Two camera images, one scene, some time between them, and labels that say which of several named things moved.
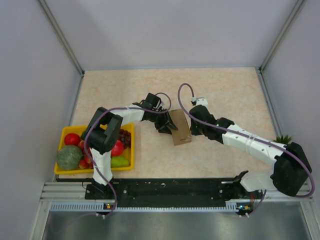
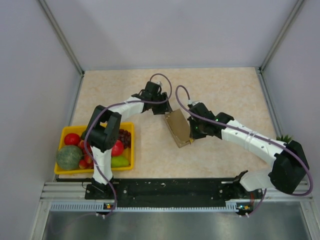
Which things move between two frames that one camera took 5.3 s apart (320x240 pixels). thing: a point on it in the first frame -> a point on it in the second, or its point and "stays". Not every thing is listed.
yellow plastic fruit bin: (128, 153) stays
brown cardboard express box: (183, 134) stays
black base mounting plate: (168, 192) stays
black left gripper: (161, 126) -> (164, 107)
